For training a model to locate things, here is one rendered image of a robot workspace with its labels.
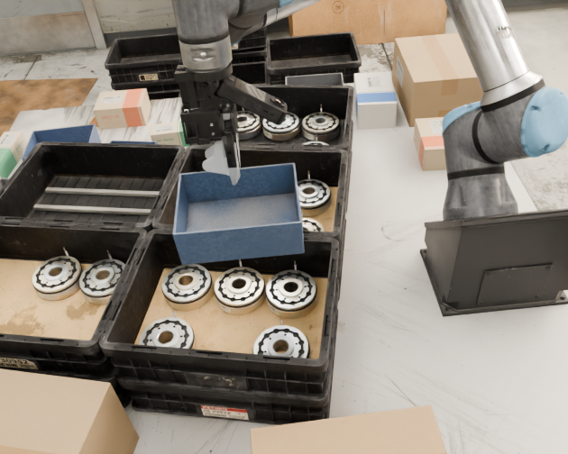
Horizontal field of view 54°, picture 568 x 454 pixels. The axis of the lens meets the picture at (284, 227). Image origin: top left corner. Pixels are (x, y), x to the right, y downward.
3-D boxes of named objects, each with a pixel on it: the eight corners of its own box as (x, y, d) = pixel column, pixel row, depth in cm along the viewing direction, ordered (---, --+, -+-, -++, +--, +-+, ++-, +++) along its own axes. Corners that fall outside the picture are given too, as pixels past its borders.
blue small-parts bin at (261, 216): (297, 193, 101) (295, 162, 96) (304, 253, 90) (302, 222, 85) (187, 203, 101) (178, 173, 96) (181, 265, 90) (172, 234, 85)
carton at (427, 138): (413, 139, 173) (415, 118, 168) (452, 137, 172) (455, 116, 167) (422, 170, 161) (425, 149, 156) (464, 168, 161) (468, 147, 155)
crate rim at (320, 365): (339, 245, 113) (339, 237, 111) (327, 375, 92) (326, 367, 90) (151, 236, 119) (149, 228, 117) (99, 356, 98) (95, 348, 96)
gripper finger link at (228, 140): (227, 158, 95) (221, 111, 90) (238, 158, 95) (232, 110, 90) (225, 172, 91) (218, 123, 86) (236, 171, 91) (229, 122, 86)
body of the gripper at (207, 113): (192, 127, 96) (178, 59, 88) (242, 124, 95) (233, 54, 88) (186, 149, 89) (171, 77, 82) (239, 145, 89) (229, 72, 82)
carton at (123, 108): (99, 129, 189) (93, 110, 184) (106, 110, 198) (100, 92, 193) (146, 125, 189) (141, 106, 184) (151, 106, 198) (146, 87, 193)
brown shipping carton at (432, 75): (391, 80, 199) (394, 38, 188) (453, 76, 199) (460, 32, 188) (409, 127, 177) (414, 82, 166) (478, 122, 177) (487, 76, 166)
